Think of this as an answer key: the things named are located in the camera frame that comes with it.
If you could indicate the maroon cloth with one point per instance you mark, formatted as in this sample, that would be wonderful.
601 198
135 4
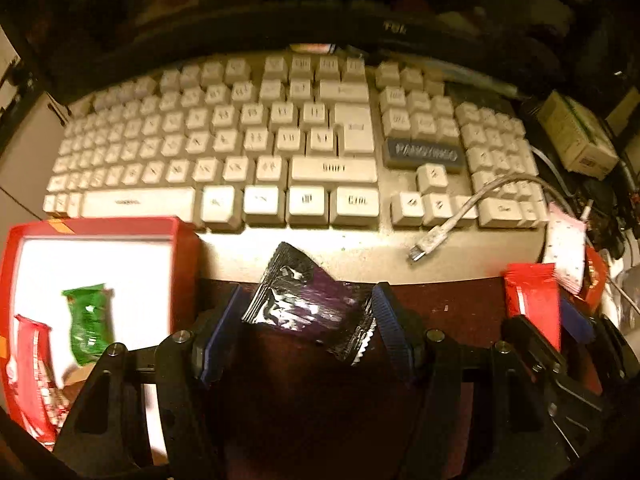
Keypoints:
450 305

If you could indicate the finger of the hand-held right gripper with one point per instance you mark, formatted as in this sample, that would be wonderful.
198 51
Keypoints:
577 322
530 340

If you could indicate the pink dotted snack packet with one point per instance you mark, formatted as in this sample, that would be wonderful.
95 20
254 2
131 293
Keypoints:
565 245

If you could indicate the white keyboard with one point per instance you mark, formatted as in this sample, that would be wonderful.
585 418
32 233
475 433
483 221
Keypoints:
320 170

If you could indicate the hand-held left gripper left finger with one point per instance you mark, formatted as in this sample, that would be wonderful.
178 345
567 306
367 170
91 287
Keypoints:
220 330

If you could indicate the red box with white inside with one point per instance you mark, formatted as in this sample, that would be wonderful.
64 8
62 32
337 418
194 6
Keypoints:
100 270

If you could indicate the green snack packet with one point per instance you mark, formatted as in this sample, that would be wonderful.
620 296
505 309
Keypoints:
90 325

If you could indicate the black monitor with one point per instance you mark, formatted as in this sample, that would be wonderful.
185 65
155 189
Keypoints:
250 10

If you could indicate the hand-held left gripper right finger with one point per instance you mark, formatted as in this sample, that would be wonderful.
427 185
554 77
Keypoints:
392 330

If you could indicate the red snack packet white stripe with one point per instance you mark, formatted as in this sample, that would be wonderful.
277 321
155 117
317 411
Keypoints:
532 300

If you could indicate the glossy black snack packet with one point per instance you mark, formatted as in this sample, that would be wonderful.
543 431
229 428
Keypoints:
305 305

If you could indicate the small white barcode box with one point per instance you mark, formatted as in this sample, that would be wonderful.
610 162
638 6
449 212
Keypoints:
575 130

